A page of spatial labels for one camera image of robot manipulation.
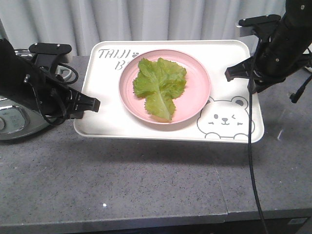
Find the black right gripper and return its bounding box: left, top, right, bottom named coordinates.
left=225, top=40, right=302, bottom=94

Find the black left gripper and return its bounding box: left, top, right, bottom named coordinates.
left=24, top=65, right=100, bottom=119

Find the pink round plate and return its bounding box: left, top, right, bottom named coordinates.
left=119, top=50, right=211, bottom=124

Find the cream bear serving tray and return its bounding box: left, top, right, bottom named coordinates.
left=74, top=40, right=264, bottom=143

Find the green lettuce leaf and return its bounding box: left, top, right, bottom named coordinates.
left=133, top=58, right=187, bottom=122

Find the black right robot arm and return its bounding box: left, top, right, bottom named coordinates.
left=225, top=0, right=312, bottom=93

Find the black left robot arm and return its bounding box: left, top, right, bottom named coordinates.
left=0, top=39, right=100, bottom=124

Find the pale green electric cooking pot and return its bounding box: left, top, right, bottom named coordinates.
left=0, top=49, right=67, bottom=140

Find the white pleated curtain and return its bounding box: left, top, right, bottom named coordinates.
left=0, top=0, right=285, bottom=56

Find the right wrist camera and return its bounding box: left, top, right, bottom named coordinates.
left=235, top=14, right=281, bottom=37

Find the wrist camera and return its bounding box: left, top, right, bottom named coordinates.
left=235, top=14, right=281, bottom=37
left=28, top=42, right=72, bottom=73

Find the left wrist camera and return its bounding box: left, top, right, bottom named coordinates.
left=28, top=42, right=72, bottom=73

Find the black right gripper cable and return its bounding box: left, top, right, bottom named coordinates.
left=247, top=36, right=270, bottom=234

